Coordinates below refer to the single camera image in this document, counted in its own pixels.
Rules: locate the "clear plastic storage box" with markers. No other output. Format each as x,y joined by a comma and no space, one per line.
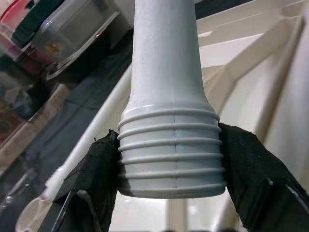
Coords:
72,29

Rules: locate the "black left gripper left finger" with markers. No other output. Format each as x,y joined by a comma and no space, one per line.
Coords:
96,169

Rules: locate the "white plastic children table top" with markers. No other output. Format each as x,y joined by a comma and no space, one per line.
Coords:
241,108

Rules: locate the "dark green pot lid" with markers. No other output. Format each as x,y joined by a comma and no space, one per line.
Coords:
29,26

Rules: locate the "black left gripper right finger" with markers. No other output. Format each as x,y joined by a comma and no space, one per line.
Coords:
248,169

